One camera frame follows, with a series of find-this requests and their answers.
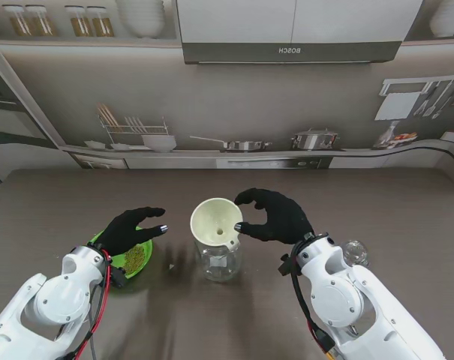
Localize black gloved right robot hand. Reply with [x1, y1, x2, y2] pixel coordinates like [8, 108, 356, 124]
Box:
[234, 187, 316, 245]

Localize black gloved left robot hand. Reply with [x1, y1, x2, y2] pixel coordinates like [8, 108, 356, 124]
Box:
[97, 206, 170, 258]

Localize green plastic bowl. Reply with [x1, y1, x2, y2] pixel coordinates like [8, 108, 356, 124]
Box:
[88, 226, 154, 281]

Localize mung beans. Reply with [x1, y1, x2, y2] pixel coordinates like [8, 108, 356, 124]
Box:
[122, 245, 147, 273]

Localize cream plastic funnel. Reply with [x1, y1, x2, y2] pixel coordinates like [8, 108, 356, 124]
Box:
[190, 197, 245, 248]

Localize clear glass jar lid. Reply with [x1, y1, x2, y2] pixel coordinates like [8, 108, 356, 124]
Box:
[341, 239, 371, 268]

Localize clear glass jar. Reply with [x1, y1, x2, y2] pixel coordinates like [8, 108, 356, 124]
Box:
[194, 239, 244, 283]

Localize printed kitchen backdrop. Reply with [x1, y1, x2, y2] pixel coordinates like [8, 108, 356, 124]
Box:
[0, 0, 454, 185]

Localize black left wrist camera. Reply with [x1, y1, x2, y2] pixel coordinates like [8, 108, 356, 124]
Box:
[110, 266, 127, 289]

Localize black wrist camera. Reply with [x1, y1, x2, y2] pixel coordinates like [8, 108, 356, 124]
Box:
[278, 253, 297, 278]
[110, 266, 127, 289]

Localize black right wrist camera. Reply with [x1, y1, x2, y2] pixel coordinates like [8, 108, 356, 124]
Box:
[278, 253, 297, 278]

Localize red left arm cable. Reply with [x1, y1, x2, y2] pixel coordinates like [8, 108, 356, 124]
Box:
[65, 249, 113, 360]

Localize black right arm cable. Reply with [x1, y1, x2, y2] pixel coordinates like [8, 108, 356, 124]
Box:
[289, 243, 336, 360]

